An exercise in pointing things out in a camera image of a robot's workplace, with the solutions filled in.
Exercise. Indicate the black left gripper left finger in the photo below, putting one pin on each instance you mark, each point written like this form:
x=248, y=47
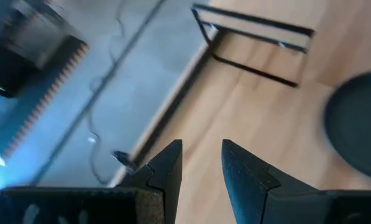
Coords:
x=160, y=193

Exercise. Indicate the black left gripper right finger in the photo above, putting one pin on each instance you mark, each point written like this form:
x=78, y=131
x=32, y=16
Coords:
x=250, y=193

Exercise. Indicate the dark grey plate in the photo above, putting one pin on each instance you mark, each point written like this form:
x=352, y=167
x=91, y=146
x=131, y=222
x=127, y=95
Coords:
x=359, y=124

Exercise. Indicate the black grey equipment box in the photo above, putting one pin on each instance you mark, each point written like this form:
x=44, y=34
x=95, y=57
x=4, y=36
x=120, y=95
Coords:
x=5, y=68

